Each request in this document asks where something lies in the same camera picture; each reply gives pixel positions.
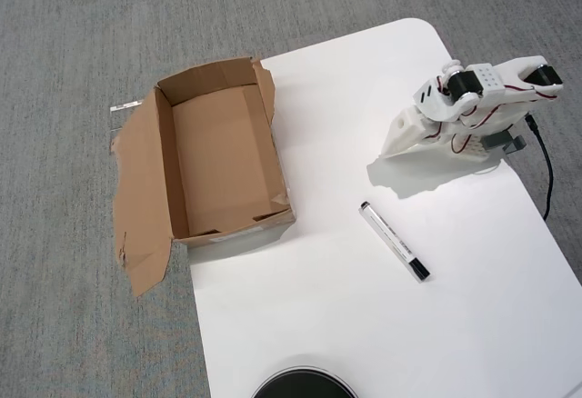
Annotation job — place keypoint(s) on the white marker pen black cap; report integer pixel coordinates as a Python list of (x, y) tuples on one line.
[(393, 239)]

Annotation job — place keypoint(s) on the open brown cardboard box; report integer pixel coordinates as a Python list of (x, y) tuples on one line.
[(218, 162)]

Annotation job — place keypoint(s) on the black round disc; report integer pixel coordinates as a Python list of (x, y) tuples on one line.
[(302, 384)]

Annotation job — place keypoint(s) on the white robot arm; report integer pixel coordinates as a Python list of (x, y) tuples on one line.
[(488, 82)]

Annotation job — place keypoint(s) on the white paper strip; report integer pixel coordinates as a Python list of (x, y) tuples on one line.
[(125, 106)]

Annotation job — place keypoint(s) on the white gripper with hole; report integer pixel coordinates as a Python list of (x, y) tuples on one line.
[(406, 134)]

